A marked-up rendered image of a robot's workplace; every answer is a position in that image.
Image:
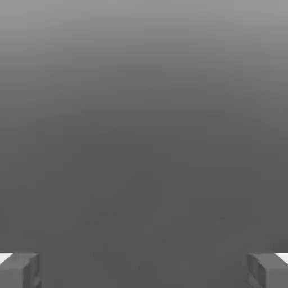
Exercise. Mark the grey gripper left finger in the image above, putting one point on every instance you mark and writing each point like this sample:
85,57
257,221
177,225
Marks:
18,272

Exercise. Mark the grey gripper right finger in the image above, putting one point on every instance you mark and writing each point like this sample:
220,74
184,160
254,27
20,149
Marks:
270,272

